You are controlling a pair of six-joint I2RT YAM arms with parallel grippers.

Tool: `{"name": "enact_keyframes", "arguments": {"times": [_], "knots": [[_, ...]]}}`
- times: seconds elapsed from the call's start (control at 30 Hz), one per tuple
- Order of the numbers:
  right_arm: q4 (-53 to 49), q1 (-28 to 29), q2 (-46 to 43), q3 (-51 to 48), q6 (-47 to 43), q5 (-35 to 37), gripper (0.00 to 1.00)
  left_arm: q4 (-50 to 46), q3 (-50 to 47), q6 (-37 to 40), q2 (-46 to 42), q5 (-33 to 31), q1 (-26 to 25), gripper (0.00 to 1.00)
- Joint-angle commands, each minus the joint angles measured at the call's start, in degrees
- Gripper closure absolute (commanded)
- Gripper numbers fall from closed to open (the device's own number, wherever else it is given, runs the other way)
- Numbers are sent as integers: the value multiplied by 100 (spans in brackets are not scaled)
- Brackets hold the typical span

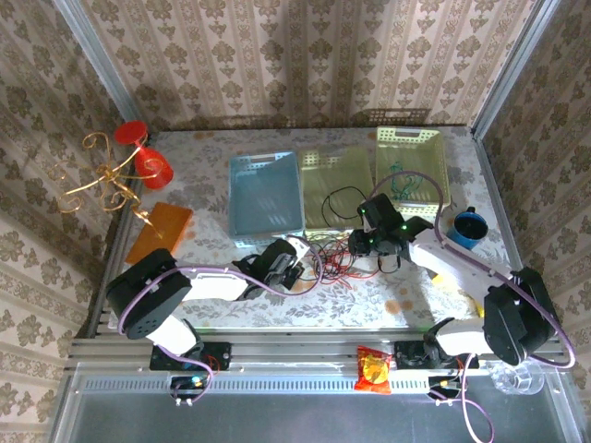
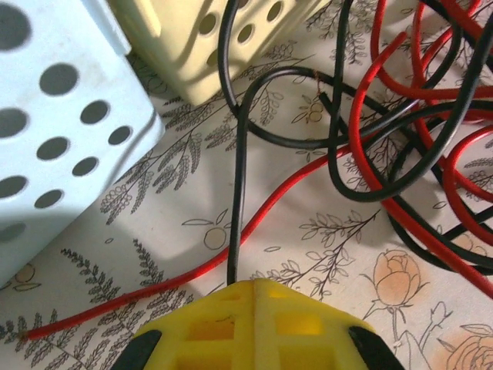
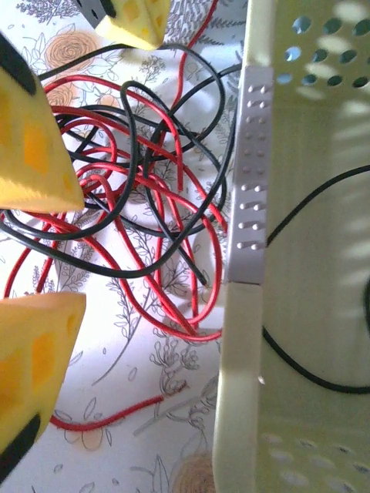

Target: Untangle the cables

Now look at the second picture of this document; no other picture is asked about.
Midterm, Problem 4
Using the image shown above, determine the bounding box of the small pale yellow perforated basket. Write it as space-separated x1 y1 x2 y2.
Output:
111 0 332 107

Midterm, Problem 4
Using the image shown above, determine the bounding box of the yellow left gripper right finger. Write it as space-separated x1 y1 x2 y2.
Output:
255 280 401 370

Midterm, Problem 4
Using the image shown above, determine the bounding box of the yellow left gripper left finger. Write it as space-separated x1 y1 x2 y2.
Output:
115 279 257 370

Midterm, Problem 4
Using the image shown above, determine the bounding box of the red cable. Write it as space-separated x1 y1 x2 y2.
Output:
21 111 444 342
352 0 493 301

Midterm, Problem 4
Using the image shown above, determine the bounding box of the light blue perforated basket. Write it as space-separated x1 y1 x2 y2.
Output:
0 0 165 288

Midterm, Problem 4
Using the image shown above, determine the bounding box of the black cable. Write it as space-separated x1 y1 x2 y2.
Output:
217 0 493 277
226 65 315 286

